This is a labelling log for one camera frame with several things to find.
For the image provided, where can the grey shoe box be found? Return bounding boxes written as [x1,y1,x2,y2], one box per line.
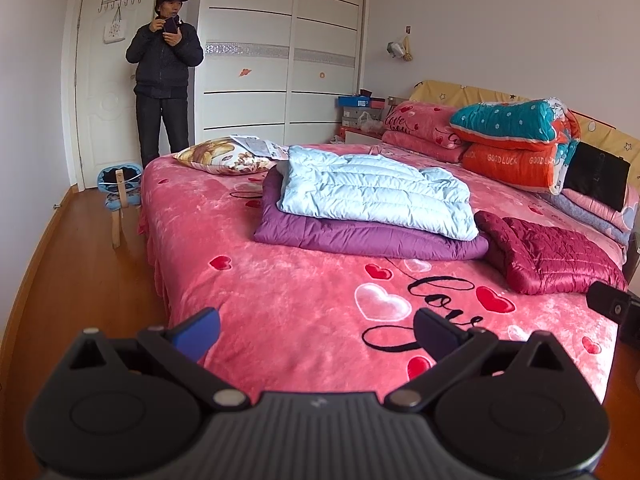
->
[341,107,386,128]

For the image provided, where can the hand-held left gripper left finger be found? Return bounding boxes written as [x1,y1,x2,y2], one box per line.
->
[65,306,251,408]

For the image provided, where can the pink heart print bed blanket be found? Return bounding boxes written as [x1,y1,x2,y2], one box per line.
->
[140,142,626,406]

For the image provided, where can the black folded cloth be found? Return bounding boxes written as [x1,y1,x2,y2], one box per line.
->
[562,141,632,212]

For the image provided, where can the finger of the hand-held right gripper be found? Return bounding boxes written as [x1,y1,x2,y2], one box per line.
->
[586,281,640,327]

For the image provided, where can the white panel door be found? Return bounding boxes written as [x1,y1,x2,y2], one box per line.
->
[75,0,168,191]

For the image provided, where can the purple down jacket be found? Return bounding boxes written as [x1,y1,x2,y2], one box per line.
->
[253,165,490,261]

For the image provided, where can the white sliding door wardrobe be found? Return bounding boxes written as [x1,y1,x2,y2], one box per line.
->
[192,0,371,148]

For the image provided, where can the teal polka dot folded quilt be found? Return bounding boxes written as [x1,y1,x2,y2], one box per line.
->
[450,97,582,196]

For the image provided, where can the yellow star print headboard cover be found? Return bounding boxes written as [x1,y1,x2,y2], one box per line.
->
[409,80,640,201]

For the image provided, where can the white plastic bag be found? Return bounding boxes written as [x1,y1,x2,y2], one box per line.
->
[357,111,387,134]

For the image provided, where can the white hanging bag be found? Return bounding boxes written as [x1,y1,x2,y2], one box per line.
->
[102,7,126,45]

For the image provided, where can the pink heart print pillow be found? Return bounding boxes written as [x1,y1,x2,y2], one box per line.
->
[384,101,466,150]

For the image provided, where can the wooden stool blue cushion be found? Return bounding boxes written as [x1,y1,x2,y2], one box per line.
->
[95,164,143,249]

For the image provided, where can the cartoon print pillow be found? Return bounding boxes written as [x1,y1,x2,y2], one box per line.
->
[172,139,278,176]

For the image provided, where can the light blue down jacket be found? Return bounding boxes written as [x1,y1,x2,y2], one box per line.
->
[276,145,480,241]

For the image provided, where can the orange folded quilt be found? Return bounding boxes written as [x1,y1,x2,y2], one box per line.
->
[461,141,558,192]

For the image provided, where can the white printed papers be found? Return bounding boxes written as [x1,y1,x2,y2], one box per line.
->
[230,134,291,162]

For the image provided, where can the maroon down jacket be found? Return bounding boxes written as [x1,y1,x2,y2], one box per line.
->
[474,210,628,296]

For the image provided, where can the lilac folded blanket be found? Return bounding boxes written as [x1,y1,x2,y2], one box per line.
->
[537,191,632,248]

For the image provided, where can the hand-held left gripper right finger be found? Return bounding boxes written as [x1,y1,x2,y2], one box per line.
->
[385,307,573,407]

